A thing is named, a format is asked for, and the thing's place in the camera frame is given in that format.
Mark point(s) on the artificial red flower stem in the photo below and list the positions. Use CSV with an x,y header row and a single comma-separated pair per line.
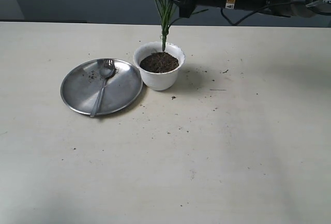
x,y
166,10

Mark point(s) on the stainless steel spork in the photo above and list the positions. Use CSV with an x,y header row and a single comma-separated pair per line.
x,y
106,71

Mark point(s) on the white scalloped flower pot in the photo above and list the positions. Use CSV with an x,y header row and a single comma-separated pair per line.
x,y
158,81

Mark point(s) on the round stainless steel plate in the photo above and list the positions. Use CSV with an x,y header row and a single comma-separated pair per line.
x,y
81,86

